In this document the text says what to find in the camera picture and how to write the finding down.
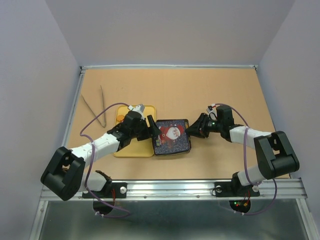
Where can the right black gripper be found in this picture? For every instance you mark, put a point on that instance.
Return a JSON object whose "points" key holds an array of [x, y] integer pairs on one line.
{"points": [[198, 128]]}

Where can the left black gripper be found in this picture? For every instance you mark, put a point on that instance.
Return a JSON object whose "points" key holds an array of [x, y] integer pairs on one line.
{"points": [[149, 132]]}

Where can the gold tin lid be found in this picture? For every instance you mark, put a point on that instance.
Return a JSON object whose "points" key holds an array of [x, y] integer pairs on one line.
{"points": [[173, 139]]}

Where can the metal tongs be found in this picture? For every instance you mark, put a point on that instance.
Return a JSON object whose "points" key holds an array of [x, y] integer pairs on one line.
{"points": [[95, 109]]}

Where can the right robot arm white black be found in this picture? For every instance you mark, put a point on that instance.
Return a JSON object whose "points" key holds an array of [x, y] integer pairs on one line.
{"points": [[266, 155]]}

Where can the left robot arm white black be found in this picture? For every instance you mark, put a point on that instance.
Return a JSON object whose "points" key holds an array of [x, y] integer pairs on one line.
{"points": [[64, 174]]}

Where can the square cookie tin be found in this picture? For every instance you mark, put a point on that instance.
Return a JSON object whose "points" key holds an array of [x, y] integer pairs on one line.
{"points": [[172, 155]]}

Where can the gold rectangular tray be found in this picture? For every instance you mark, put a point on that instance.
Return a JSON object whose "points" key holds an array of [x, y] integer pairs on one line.
{"points": [[136, 149]]}

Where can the tan cookie top left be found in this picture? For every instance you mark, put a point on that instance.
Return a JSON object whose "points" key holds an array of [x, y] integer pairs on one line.
{"points": [[120, 118]]}

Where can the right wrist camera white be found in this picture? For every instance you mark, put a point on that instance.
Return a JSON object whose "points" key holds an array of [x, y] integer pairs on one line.
{"points": [[211, 111]]}

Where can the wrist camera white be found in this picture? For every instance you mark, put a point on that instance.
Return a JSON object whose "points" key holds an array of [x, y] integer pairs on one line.
{"points": [[211, 111], [138, 108]]}

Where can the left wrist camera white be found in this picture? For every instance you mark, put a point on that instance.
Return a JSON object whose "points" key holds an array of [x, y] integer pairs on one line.
{"points": [[138, 108]]}

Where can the aluminium rail frame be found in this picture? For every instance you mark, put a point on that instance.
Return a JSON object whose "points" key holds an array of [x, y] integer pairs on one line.
{"points": [[170, 198]]}

